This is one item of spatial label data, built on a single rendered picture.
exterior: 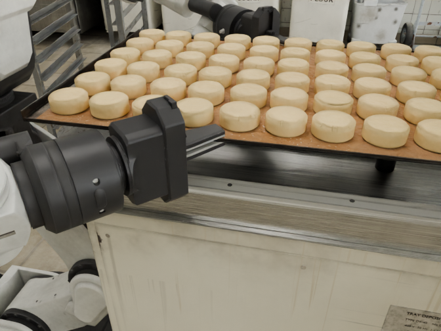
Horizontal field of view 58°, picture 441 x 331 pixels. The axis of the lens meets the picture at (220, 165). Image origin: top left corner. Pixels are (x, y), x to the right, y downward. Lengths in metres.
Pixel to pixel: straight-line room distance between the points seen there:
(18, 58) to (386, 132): 0.62
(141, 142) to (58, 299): 0.75
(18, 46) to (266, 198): 0.51
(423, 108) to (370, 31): 3.81
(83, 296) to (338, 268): 0.56
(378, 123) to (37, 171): 0.36
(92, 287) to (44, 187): 0.56
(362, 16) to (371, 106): 3.77
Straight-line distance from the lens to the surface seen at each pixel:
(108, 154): 0.38
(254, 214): 0.56
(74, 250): 0.93
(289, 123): 0.47
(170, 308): 0.75
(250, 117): 0.47
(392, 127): 0.49
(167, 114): 0.40
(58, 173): 0.38
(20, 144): 0.43
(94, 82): 0.60
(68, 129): 2.47
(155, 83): 0.57
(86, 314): 1.00
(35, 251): 1.89
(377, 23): 4.34
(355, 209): 0.54
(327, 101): 0.53
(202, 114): 0.48
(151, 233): 0.62
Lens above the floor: 1.23
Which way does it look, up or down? 33 degrees down
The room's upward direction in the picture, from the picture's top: straight up
